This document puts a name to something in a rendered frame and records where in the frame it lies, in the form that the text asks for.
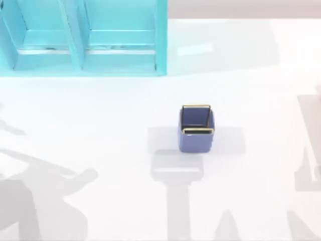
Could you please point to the blue square cup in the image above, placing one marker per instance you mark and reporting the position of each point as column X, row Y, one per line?
column 196, row 143

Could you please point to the light blue rack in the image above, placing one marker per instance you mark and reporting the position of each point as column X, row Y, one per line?
column 120, row 37

